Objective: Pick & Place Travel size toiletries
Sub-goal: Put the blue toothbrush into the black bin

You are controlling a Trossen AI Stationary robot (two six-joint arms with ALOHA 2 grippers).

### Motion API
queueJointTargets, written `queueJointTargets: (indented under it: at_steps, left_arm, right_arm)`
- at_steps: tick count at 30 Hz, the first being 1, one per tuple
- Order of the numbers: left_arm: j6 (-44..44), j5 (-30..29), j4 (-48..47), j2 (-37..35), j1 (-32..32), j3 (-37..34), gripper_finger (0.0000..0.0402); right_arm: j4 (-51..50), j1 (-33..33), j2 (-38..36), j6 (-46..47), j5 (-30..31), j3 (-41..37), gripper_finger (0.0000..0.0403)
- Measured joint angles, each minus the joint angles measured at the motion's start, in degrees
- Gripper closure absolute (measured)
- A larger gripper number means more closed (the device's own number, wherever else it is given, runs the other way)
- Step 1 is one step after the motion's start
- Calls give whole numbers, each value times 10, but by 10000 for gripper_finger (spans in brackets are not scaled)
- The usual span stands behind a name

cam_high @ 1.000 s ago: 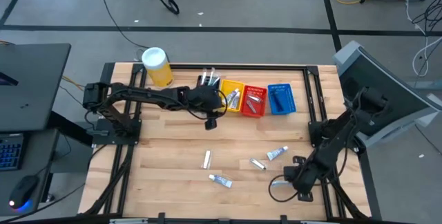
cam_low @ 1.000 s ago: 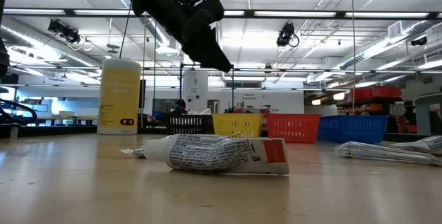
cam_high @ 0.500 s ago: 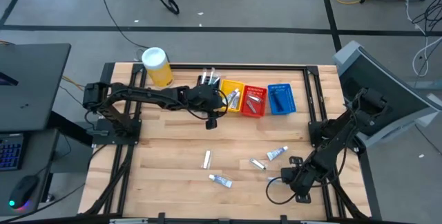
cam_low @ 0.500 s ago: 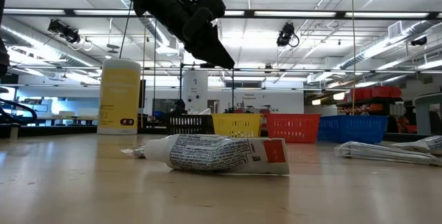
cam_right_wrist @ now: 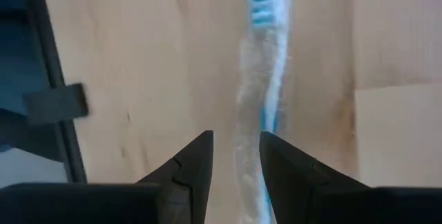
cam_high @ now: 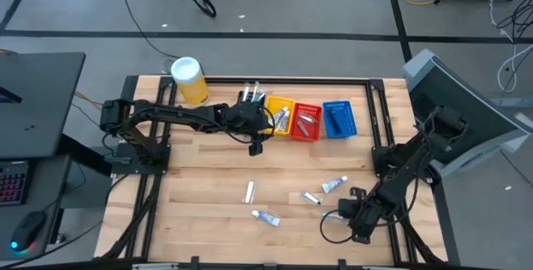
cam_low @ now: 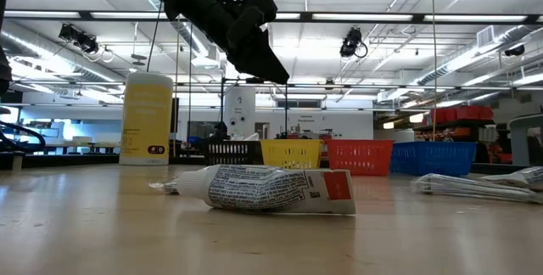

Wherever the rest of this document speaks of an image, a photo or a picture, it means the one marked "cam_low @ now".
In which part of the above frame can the large grey tilted monitor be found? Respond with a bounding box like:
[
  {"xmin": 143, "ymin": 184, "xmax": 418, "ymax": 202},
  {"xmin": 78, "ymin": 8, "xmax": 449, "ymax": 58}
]
[{"xmin": 507, "ymin": 113, "xmax": 543, "ymax": 166}]

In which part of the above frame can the red plastic basket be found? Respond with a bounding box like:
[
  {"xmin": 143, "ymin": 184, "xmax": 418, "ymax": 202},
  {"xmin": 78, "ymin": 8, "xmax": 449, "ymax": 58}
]
[{"xmin": 326, "ymin": 139, "xmax": 395, "ymax": 177}]

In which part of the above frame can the yellow plastic basket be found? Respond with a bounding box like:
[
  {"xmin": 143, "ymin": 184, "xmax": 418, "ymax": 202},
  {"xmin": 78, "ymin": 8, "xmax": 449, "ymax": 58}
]
[{"xmin": 259, "ymin": 138, "xmax": 324, "ymax": 170}]

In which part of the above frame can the black plastic basket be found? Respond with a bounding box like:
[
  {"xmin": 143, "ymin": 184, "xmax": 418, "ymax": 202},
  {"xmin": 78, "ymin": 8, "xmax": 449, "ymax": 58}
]
[{"xmin": 202, "ymin": 140, "xmax": 265, "ymax": 166}]

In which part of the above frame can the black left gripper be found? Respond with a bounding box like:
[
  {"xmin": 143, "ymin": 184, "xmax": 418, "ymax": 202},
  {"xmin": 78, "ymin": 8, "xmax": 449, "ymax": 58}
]
[{"xmin": 139, "ymin": 0, "xmax": 291, "ymax": 86}]

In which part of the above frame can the yellow canister white lid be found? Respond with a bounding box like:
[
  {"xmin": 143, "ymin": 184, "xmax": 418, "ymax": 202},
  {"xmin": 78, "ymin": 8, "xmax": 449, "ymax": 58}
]
[{"xmin": 119, "ymin": 71, "xmax": 175, "ymax": 166}]

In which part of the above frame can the black arched cable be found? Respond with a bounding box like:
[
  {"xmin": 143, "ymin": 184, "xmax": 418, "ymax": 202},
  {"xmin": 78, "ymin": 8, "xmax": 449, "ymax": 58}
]
[{"xmin": 0, "ymin": 121, "xmax": 47, "ymax": 154}]

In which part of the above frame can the shelf with red bins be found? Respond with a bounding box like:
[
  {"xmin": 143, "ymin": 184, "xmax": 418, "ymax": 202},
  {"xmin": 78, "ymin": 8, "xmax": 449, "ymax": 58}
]
[{"xmin": 413, "ymin": 104, "xmax": 495, "ymax": 140}]

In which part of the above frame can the small white toothpaste tube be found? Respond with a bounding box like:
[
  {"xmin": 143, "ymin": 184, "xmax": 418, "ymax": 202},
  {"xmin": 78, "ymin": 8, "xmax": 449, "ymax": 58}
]
[{"xmin": 175, "ymin": 164, "xmax": 357, "ymax": 216}]

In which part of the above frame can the black hanging cable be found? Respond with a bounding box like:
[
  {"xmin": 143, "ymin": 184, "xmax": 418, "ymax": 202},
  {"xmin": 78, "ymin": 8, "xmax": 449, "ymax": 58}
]
[{"xmin": 145, "ymin": 1, "xmax": 165, "ymax": 74}]

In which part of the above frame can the black ceiling-mounted camera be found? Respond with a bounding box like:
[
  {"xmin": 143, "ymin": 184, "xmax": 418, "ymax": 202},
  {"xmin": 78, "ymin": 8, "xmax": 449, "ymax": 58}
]
[
  {"xmin": 339, "ymin": 27, "xmax": 368, "ymax": 59},
  {"xmin": 504, "ymin": 44, "xmax": 526, "ymax": 58},
  {"xmin": 58, "ymin": 23, "xmax": 100, "ymax": 55}
]

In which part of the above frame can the silver ventilation duct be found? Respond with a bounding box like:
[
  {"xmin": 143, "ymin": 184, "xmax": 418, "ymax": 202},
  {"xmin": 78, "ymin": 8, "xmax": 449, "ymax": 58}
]
[{"xmin": 0, "ymin": 22, "xmax": 126, "ymax": 85}]

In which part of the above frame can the blue plastic basket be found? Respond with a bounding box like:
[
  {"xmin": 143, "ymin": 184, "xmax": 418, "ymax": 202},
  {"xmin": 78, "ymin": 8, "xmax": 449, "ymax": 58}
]
[{"xmin": 389, "ymin": 141, "xmax": 479, "ymax": 177}]

